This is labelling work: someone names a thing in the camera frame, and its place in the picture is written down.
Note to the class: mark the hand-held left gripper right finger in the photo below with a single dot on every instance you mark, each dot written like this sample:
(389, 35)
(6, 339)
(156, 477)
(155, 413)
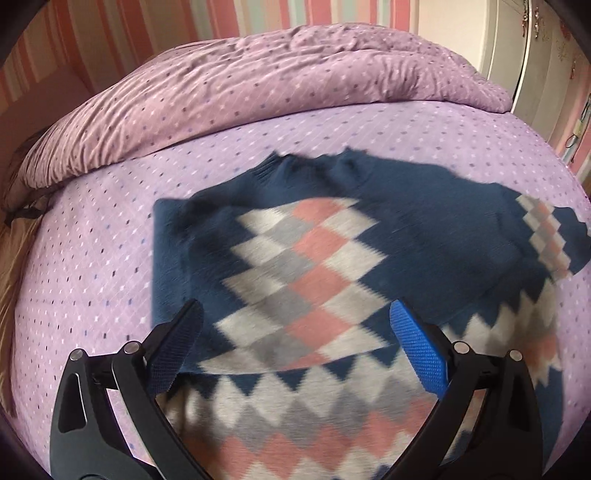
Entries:
(418, 350)

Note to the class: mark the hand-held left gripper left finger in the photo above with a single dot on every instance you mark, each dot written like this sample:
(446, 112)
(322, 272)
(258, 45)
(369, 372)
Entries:
(178, 346)

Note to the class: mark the navy argyle knit sweater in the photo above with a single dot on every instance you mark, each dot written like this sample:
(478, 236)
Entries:
(415, 230)

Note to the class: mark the purple dotted bed sheet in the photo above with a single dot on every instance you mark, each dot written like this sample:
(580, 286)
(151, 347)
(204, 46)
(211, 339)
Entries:
(115, 254)

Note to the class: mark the beige pillow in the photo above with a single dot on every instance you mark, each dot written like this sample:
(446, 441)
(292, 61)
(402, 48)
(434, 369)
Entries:
(14, 277)

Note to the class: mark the brown pillow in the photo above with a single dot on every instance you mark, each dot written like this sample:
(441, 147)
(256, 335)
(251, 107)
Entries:
(21, 180)

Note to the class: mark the pink headboard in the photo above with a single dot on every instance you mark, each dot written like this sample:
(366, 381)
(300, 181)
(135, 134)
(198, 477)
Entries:
(51, 97)

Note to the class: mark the purple dotted duvet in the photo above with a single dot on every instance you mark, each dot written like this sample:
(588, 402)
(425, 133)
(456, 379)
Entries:
(277, 78)

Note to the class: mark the white wardrobe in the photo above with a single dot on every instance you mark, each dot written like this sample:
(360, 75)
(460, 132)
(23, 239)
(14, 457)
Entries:
(531, 69)

